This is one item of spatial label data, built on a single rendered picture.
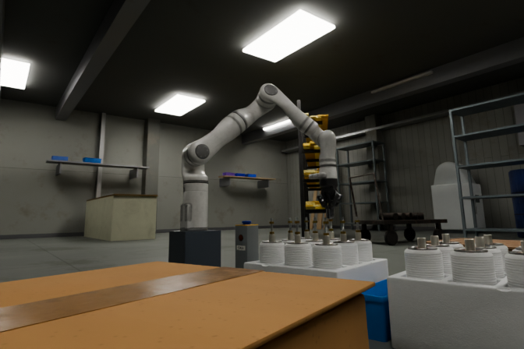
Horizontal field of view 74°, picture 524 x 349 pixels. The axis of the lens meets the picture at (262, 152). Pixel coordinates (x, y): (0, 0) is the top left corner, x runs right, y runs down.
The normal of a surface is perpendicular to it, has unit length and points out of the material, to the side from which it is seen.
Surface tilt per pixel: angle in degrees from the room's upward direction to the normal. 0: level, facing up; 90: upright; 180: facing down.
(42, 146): 90
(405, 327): 90
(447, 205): 90
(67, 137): 90
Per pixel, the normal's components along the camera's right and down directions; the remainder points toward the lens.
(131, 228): 0.60, -0.15
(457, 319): -0.67, -0.12
